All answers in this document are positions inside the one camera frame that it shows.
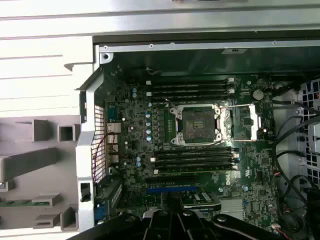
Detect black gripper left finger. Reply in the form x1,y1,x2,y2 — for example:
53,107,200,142
66,192,176,240

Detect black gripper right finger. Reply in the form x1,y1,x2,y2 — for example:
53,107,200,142
174,192,285,240

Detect thin metal locking lever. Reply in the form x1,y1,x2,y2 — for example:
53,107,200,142
184,139,224,154
163,97,177,110

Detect metal socket cover frame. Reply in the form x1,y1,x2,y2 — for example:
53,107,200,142
215,102,263,142

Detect CPU socket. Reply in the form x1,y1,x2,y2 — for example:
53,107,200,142
169,102,224,147

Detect blue expansion slot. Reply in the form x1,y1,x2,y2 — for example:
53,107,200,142
146,186,198,195

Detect silver finned heat sink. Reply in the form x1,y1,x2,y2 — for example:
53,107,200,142
219,198,247,221

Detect black expansion slot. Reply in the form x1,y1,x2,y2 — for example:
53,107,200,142
144,174,198,186

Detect black RAM slot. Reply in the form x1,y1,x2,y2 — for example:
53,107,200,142
149,94,235,102
152,164,239,174
145,77,235,86
149,152,240,160
151,158,239,166
149,83,235,91
145,88,236,97
152,146,238,154

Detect green motherboard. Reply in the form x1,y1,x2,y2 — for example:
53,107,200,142
103,72,280,240

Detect teal serial port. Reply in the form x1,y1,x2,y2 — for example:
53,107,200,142
107,102,124,124

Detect green RAM stick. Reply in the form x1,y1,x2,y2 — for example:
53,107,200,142
0,199,35,208

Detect metal disk bay cage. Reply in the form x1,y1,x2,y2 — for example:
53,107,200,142
298,77,320,193

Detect grey parts rack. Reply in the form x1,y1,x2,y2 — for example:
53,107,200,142
0,117,81,232

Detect black open PC case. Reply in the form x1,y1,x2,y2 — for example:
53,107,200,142
74,33,320,240

